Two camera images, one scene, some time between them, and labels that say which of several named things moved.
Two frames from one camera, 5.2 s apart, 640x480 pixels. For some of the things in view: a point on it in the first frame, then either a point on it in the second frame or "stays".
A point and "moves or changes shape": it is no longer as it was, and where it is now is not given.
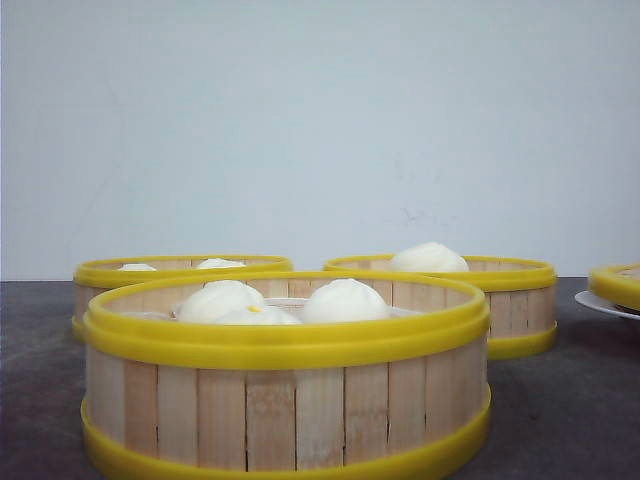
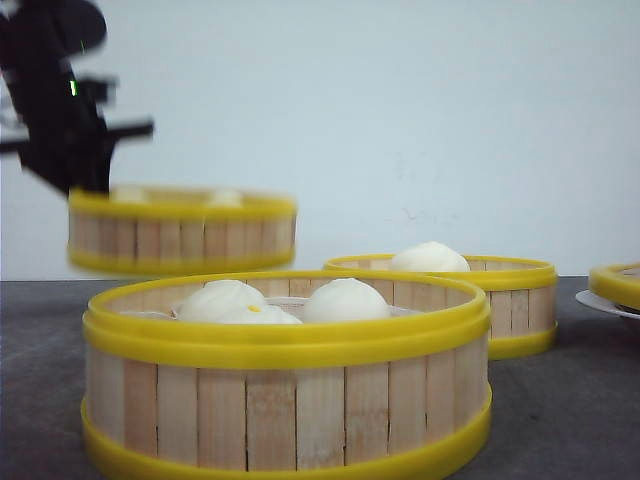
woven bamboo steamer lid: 619,284 stays
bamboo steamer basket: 287,375 stays
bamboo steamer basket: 91,277 moves or changes shape
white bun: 137,267 → 129,194
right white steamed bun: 344,300 stays
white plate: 590,298 stays
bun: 219,263 → 225,198
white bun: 429,257 stays
